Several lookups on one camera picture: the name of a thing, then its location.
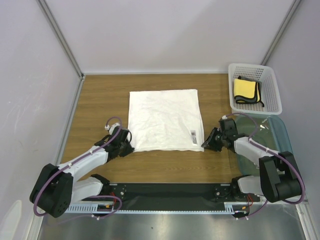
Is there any aluminium frame rail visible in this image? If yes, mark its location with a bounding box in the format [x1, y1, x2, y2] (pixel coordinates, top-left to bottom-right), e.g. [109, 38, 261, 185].
[34, 182, 311, 204]

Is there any white towel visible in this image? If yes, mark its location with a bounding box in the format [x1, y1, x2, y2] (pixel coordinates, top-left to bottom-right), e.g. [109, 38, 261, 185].
[128, 89, 205, 152]

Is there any dark grey towel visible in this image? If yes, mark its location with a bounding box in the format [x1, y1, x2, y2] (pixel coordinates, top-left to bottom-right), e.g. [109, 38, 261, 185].
[233, 76, 265, 108]

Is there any left aluminium corner post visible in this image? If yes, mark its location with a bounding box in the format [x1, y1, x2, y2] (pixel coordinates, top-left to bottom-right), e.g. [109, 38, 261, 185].
[36, 0, 84, 80]

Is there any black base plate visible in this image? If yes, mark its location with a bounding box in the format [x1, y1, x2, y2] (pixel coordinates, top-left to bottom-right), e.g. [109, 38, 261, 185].
[81, 182, 261, 212]

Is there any white perforated plastic basket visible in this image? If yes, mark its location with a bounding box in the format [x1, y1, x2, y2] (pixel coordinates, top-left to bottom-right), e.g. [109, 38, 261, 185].
[228, 63, 283, 115]

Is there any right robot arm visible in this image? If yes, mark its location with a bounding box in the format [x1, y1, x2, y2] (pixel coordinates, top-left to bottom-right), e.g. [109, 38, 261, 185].
[201, 116, 306, 204]

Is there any grey slotted cable duct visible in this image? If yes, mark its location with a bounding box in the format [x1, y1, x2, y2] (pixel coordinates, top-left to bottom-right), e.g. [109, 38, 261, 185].
[65, 202, 248, 215]

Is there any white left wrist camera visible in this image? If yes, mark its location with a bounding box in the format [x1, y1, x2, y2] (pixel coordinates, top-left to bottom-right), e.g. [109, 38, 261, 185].
[104, 122, 121, 135]

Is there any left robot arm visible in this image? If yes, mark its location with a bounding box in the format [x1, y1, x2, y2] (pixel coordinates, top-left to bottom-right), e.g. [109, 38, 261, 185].
[29, 125, 135, 218]

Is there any aluminium corner post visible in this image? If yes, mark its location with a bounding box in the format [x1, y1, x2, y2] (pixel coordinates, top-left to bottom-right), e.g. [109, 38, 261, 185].
[36, 0, 84, 80]
[260, 0, 304, 66]

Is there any clear teal plastic bin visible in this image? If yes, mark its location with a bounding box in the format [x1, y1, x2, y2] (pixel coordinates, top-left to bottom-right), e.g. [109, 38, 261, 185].
[233, 113, 293, 176]

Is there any right aluminium corner post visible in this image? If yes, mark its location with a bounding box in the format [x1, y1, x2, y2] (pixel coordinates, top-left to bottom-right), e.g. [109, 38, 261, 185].
[260, 0, 304, 66]

